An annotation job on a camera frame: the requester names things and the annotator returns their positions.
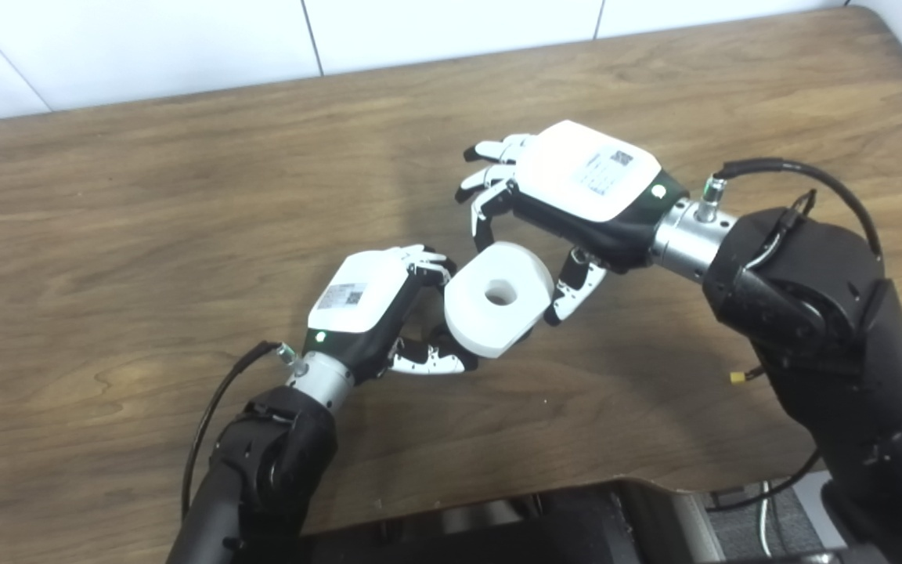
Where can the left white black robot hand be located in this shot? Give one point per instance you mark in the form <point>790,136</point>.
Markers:
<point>357,294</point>

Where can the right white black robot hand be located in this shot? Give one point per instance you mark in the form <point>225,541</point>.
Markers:
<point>584,168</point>

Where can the round white plastic piece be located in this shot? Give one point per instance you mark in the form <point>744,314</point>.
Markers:
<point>474,329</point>

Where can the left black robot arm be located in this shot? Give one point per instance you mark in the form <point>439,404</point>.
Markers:
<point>271,462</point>

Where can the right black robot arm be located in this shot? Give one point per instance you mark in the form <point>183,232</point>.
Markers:
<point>827,313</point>

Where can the black robot torso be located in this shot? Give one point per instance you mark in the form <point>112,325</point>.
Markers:
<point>576,525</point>

